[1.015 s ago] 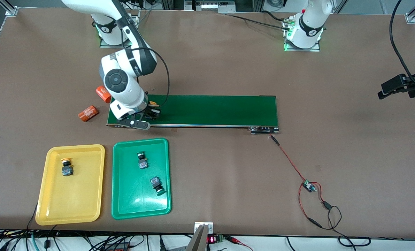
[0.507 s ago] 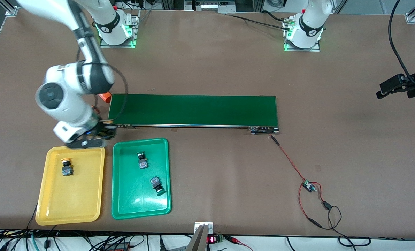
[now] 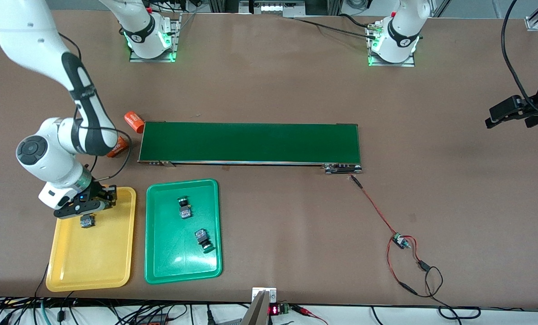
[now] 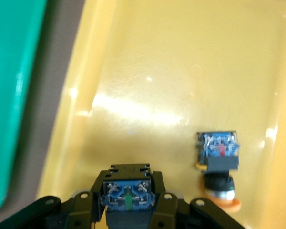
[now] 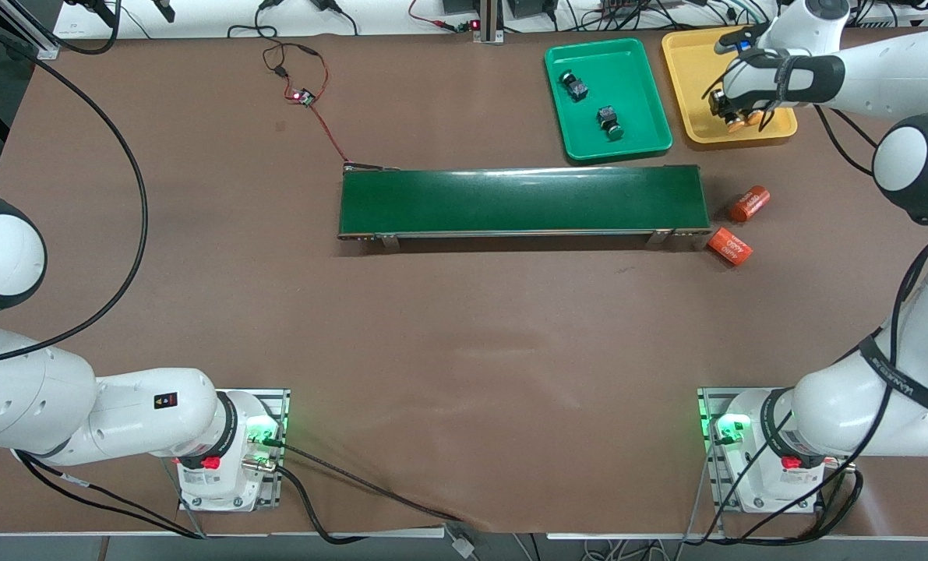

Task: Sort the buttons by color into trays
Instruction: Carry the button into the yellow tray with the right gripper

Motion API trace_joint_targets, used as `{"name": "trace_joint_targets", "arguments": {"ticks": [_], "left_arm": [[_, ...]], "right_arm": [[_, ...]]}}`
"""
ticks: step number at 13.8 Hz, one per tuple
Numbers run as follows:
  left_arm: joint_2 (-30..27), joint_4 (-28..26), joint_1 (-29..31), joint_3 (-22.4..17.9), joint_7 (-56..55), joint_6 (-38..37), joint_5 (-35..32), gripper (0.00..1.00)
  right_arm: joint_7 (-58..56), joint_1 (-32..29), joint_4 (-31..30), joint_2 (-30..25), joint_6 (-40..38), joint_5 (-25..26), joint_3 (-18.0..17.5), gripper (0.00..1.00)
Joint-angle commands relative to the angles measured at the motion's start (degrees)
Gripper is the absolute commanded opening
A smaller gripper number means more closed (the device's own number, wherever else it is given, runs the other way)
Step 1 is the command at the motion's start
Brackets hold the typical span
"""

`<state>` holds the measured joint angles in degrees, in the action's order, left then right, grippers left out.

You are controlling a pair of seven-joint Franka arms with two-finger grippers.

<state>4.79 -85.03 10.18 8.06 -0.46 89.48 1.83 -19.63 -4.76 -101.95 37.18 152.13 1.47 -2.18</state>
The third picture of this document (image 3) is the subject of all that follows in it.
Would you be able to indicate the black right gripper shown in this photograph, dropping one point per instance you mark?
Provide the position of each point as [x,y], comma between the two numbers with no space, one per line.
[98,190]

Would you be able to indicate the yellow push button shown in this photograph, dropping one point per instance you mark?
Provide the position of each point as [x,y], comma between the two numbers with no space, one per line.
[87,222]

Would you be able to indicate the orange cylinder battery cell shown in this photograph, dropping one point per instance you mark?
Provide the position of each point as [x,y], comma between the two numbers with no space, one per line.
[119,149]
[134,122]

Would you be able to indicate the green push button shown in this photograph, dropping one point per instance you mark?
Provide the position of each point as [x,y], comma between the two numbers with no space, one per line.
[204,239]
[185,211]

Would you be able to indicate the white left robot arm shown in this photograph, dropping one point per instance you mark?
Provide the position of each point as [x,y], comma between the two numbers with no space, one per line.
[402,31]

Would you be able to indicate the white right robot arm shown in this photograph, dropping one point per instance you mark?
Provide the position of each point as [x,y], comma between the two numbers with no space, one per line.
[52,158]

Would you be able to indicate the yellow plastic tray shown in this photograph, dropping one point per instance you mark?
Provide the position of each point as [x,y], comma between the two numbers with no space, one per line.
[101,257]

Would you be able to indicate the green plastic tray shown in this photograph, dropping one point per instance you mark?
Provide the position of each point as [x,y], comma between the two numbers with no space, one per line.
[169,253]

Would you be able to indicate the green conveyor belt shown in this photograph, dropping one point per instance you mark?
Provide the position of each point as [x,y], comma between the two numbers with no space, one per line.
[250,142]

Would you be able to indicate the small speed controller board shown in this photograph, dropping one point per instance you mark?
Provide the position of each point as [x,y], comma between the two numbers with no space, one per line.
[399,240]

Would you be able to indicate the red digit display module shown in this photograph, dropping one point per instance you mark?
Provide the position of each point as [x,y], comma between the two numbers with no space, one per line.
[274,310]

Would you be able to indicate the red clip lead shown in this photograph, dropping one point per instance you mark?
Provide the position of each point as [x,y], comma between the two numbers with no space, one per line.
[302,310]

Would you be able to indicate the bright light box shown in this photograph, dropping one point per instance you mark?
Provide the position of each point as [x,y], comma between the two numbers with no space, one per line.
[272,8]

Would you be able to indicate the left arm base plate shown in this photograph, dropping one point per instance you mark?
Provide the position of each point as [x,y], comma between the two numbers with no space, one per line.
[393,64]

